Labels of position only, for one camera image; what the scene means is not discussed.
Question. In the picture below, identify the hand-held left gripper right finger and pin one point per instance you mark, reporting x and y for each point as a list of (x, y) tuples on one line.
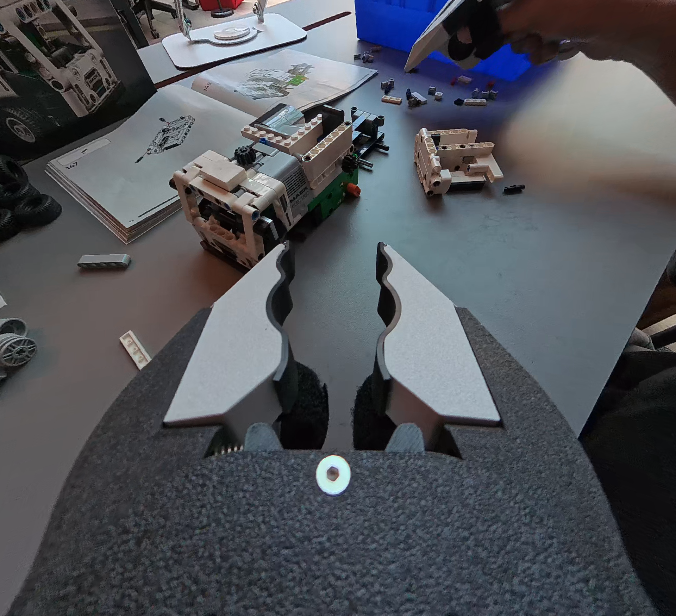
[(438, 357)]

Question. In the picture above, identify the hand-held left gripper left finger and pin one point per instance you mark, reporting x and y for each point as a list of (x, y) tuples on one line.
[(232, 352)]

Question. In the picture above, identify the white lego subassembly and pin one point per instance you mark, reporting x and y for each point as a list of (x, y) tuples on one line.
[(454, 156)]

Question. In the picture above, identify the scattered small lego pieces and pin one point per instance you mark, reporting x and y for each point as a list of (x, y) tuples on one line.
[(416, 97)]

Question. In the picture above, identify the grey lego beam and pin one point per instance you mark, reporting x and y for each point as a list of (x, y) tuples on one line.
[(104, 261)]

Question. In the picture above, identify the partly built lego truck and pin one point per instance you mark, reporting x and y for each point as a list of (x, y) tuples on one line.
[(295, 188)]

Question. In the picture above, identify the black lego pin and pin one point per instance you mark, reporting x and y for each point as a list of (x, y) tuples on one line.
[(513, 189)]

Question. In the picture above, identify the pile of black lego tyres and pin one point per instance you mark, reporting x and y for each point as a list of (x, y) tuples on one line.
[(37, 206)]

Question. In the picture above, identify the dark lego set box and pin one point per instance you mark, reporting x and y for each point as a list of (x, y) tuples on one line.
[(53, 72)]

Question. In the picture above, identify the open instruction booklet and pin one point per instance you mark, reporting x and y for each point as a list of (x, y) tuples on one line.
[(121, 172)]

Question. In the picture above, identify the group of grey wheel hubs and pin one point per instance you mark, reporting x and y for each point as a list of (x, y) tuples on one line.
[(18, 352)]

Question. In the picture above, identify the person's dark clothing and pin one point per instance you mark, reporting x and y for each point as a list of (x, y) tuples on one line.
[(633, 468)]

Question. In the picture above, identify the white stand base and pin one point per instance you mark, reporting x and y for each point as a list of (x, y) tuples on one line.
[(237, 50)]

